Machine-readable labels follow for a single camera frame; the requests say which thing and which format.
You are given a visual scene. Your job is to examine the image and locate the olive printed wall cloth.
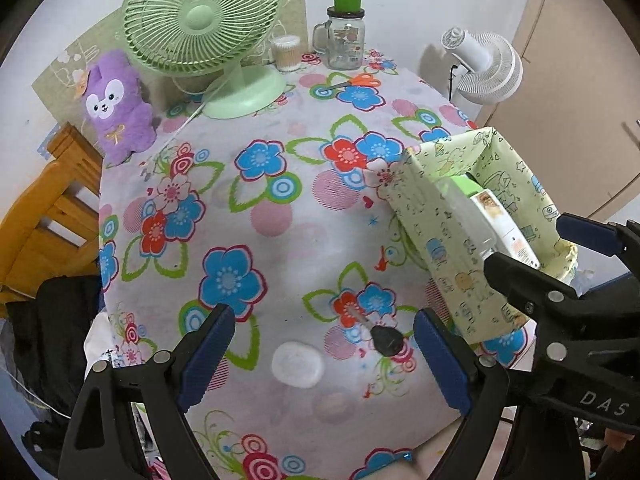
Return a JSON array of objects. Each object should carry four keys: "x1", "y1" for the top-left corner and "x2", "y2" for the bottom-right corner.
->
[{"x1": 32, "y1": 0, "x2": 307, "y2": 126}]

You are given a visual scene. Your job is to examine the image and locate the glass mug jar green lid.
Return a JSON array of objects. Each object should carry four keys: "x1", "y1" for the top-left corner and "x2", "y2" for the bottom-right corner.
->
[{"x1": 312, "y1": 0, "x2": 367, "y2": 72}]

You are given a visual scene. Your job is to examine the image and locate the purple plush toy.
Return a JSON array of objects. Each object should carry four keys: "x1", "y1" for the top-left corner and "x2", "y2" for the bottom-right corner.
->
[{"x1": 80, "y1": 50, "x2": 156, "y2": 166}]

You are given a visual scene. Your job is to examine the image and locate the beige cabinet door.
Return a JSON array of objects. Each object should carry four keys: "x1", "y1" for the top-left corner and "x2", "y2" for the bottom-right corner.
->
[{"x1": 480, "y1": 0, "x2": 640, "y2": 221}]

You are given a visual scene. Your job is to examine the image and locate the thin white cable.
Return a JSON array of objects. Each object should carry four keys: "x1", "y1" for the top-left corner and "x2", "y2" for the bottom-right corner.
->
[{"x1": 0, "y1": 360, "x2": 72, "y2": 419}]

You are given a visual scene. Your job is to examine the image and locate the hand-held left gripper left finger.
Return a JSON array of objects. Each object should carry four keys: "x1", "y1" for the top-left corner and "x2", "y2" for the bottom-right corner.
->
[{"x1": 59, "y1": 305, "x2": 236, "y2": 480}]

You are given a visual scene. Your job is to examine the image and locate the white fan cable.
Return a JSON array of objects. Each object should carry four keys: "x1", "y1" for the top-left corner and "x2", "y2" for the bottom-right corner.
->
[{"x1": 165, "y1": 66, "x2": 237, "y2": 147}]

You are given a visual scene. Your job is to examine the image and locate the black-headed key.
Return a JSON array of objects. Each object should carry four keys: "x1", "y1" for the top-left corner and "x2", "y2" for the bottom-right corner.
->
[{"x1": 350, "y1": 307, "x2": 403, "y2": 358}]

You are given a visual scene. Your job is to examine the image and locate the white round cotton pad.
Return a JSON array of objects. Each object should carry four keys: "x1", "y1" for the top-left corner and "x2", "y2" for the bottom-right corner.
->
[{"x1": 271, "y1": 342, "x2": 325, "y2": 389}]

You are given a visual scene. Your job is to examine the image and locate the green round lid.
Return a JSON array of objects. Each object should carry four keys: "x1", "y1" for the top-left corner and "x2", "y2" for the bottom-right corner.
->
[{"x1": 447, "y1": 176, "x2": 484, "y2": 200}]

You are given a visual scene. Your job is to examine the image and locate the black cloth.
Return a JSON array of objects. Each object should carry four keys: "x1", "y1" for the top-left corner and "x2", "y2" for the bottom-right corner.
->
[{"x1": 5, "y1": 275, "x2": 104, "y2": 463}]

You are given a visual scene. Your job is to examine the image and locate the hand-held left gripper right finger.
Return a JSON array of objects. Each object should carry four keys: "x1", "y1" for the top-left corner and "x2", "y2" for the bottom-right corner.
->
[{"x1": 414, "y1": 308, "x2": 586, "y2": 480}]

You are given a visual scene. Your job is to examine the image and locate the wooden chair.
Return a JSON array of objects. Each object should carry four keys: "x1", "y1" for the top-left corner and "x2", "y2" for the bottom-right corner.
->
[{"x1": 0, "y1": 125, "x2": 104, "y2": 311}]

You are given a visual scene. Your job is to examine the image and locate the white rectangular case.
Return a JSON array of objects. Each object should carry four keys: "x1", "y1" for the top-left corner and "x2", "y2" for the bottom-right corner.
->
[{"x1": 472, "y1": 188, "x2": 542, "y2": 272}]

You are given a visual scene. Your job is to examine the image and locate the yellow-green printed fabric storage box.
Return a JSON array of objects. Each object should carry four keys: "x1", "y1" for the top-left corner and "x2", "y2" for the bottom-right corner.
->
[{"x1": 387, "y1": 127, "x2": 578, "y2": 343}]

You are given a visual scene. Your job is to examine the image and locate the green desk fan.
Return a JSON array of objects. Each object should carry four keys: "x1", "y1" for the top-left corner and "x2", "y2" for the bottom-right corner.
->
[{"x1": 121, "y1": 0, "x2": 288, "y2": 120}]

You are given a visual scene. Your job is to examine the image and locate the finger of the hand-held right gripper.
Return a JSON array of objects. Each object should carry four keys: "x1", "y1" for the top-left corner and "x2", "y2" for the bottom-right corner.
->
[
  {"x1": 484, "y1": 252, "x2": 606, "y2": 321},
  {"x1": 557, "y1": 214, "x2": 640, "y2": 271}
]

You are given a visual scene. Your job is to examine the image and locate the cotton swab container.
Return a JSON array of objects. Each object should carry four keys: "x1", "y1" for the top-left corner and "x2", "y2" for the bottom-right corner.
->
[{"x1": 270, "y1": 35, "x2": 302, "y2": 73}]

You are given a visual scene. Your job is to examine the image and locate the floral tablecloth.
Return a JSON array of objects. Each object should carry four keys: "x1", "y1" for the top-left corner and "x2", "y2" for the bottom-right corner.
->
[{"x1": 97, "y1": 50, "x2": 531, "y2": 480}]

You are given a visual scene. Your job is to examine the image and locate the orange-handled scissors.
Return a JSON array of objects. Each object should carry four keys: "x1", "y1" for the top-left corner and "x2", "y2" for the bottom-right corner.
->
[{"x1": 320, "y1": 73, "x2": 381, "y2": 92}]

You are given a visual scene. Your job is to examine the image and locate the white fan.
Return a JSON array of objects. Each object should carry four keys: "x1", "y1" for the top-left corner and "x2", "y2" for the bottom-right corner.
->
[{"x1": 441, "y1": 26, "x2": 523, "y2": 105}]

